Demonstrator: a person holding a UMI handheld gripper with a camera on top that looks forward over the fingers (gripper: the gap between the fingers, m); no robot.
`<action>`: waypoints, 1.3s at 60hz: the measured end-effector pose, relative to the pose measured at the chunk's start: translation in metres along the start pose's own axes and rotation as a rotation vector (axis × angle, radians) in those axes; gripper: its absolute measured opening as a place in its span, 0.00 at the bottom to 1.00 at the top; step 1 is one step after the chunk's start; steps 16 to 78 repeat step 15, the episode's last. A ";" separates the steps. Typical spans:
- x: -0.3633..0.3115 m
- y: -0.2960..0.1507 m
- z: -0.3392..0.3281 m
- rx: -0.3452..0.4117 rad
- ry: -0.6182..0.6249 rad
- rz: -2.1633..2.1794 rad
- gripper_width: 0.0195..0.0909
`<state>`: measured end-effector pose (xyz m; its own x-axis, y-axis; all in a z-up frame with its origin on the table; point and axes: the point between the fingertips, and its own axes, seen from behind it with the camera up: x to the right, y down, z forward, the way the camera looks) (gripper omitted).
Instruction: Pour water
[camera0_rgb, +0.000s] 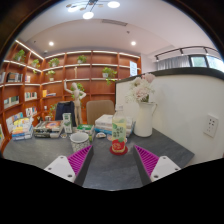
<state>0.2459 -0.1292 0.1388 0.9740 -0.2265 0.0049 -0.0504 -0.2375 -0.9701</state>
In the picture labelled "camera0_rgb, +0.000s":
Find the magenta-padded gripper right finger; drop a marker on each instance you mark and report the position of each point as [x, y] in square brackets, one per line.
[165, 166]

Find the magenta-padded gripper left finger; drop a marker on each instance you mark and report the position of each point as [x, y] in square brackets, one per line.
[61, 166]

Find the yellow drink bottle white cap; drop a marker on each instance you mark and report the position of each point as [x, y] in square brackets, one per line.
[119, 133]

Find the white patterned mug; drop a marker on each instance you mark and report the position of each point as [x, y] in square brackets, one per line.
[80, 142]

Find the stack of dark books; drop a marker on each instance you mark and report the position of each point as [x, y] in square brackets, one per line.
[48, 128]

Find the green white drink carton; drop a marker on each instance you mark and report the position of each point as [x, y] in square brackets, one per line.
[67, 123]

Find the green white box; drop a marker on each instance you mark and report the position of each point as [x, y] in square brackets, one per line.
[85, 128]

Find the white pitcher vase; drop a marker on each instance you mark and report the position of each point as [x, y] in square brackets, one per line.
[144, 121]

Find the flat round red coaster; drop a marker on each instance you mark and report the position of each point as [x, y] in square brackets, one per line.
[113, 152]

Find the wooden artist mannequin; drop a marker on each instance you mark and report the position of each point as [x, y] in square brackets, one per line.
[77, 103]

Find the beige chair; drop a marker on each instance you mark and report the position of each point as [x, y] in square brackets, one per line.
[100, 110]

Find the wooden shelf unit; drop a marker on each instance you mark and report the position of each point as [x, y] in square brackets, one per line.
[96, 71]

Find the white paper notice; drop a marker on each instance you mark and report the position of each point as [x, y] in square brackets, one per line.
[133, 68]

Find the grey curtain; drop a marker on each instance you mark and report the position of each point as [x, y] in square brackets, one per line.
[173, 62]

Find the window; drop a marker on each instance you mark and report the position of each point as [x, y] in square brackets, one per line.
[199, 61]

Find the recessed ceiling spotlight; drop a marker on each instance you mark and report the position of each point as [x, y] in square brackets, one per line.
[133, 43]
[51, 43]

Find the ceiling air vent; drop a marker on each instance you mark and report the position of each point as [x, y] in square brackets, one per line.
[114, 22]

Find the multi-bulb ceiling lamp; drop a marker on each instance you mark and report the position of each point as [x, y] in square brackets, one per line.
[88, 14]

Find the white wall socket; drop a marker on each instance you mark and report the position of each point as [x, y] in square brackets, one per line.
[211, 125]

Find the black ceiling track rail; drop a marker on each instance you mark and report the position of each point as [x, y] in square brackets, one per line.
[181, 50]

